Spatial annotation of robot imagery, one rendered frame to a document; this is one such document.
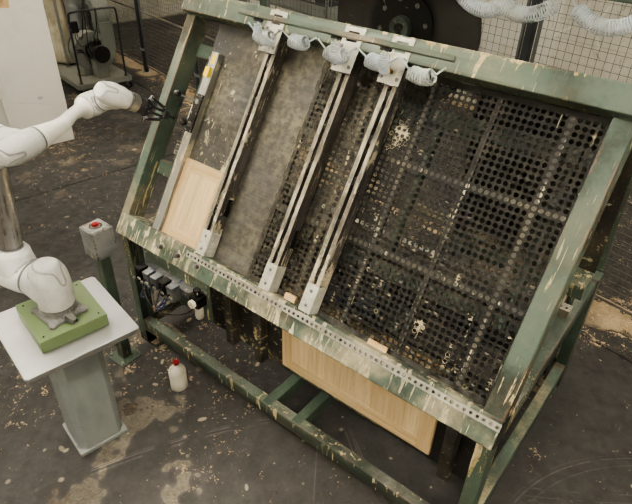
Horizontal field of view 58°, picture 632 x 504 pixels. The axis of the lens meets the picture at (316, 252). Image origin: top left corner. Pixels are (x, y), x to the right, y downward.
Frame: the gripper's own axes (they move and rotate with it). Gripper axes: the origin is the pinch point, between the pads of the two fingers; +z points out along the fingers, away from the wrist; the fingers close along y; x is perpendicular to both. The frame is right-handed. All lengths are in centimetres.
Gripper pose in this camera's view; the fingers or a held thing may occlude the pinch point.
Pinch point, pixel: (168, 115)
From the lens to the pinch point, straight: 298.0
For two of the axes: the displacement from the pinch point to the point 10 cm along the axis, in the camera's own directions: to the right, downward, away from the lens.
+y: -3.6, 9.2, 1.3
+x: 7.8, 3.7, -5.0
